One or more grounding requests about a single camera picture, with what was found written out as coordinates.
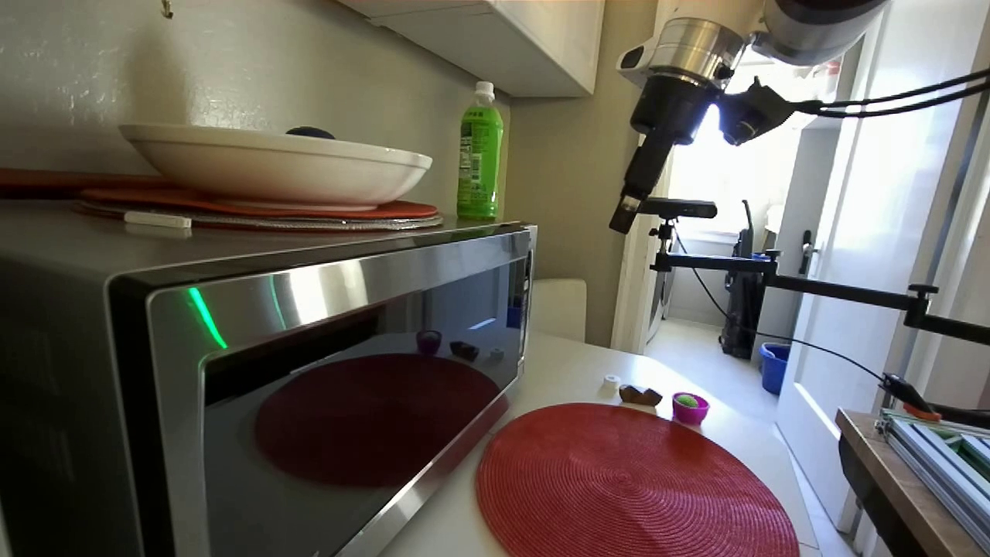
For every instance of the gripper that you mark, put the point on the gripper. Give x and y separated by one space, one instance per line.
671 108

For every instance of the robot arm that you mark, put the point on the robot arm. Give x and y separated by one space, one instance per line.
812 27

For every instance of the white door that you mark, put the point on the white door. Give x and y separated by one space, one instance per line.
797 186
882 232

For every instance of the microwave door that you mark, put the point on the microwave door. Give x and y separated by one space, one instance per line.
348 402

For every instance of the stainless steel microwave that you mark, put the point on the stainless steel microwave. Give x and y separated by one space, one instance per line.
93 325

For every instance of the window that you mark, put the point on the window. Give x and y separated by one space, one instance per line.
735 178

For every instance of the green plastic bottle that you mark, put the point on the green plastic bottle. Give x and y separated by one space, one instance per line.
479 162

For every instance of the black vacuum cleaner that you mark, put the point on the black vacuum cleaner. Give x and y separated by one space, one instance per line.
741 309

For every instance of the small white cap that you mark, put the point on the small white cap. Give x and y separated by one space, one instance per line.
612 381

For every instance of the blue bucket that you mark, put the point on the blue bucket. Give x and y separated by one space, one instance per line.
773 371

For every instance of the red round placemat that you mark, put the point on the red round placemat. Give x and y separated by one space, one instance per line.
402 209

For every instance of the small brown object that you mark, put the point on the small brown object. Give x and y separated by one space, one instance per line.
640 395

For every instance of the small green ball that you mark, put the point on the small green ball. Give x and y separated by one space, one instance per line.
687 401

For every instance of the magenta small cup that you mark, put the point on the magenta small cup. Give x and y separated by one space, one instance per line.
690 414

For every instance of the dark round object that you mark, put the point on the dark round object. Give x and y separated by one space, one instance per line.
309 133

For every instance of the silver round mat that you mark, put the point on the silver round mat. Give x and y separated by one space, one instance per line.
325 223

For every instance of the orange black clamp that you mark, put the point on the orange black clamp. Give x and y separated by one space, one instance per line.
909 394

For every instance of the large red woven placemat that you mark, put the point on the large red woven placemat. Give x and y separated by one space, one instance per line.
634 487

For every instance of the white ceramic bowl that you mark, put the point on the white ceramic bowl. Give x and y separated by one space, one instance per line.
278 170

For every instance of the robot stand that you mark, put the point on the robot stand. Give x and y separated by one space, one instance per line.
897 487

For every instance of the small white bar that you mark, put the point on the small white bar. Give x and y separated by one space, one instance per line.
157 220

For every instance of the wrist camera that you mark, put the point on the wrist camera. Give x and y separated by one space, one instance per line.
754 112

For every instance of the white wall cabinet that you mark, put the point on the white wall cabinet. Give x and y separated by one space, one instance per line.
534 46

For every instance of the camera on mount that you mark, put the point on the camera on mount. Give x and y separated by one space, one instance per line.
835 292

